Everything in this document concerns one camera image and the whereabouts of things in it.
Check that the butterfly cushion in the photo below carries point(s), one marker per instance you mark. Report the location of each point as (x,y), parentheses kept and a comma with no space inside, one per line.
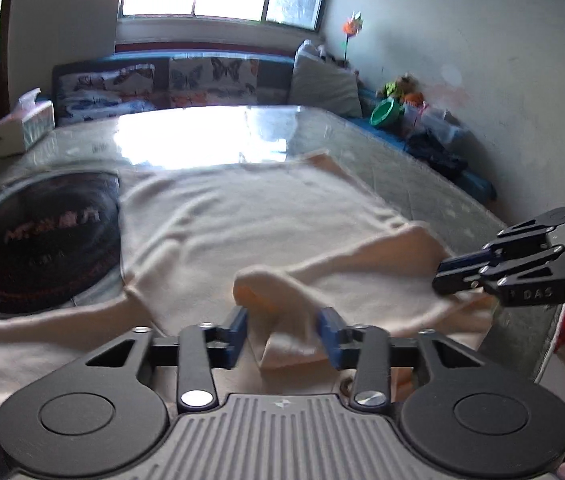
(85,97)
(212,80)

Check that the dark blue clothing pile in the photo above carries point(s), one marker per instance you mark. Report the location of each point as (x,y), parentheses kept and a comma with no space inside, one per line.
(425,147)

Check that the clear plastic storage box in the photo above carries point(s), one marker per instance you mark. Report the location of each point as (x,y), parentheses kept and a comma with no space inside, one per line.
(431,119)

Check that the cream knit garment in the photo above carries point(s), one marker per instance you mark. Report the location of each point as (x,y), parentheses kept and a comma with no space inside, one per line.
(283,240)

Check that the left butterfly cushion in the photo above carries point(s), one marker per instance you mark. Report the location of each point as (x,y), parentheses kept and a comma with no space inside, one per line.
(85,97)

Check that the plush toy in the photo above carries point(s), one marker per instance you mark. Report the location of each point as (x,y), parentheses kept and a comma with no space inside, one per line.
(404,89)

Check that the right butterfly cushion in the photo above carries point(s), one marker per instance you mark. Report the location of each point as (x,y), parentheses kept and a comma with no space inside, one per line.
(212,80)

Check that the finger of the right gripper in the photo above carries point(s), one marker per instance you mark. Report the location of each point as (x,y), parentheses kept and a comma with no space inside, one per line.
(454,281)
(478,259)

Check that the round induction cooktop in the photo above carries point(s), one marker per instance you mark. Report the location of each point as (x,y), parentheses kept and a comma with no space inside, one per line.
(59,237)

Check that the green plastic bowl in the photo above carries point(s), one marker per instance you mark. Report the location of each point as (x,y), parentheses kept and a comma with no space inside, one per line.
(387,114)

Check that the blue corner sofa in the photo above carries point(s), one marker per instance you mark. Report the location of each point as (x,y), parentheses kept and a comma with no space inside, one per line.
(274,77)

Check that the white pillow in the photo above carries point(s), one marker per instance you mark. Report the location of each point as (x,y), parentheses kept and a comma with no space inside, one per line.
(318,83)

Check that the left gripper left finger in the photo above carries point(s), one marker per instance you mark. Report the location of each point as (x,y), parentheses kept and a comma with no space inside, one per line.
(201,349)

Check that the tissue box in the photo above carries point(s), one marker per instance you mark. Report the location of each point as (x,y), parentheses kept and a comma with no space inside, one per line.
(28,121)

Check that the colourful pinwheel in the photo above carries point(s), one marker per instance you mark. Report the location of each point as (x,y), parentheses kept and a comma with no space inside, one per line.
(351,28)

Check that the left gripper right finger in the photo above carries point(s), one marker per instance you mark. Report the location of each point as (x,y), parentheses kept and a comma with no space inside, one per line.
(365,349)

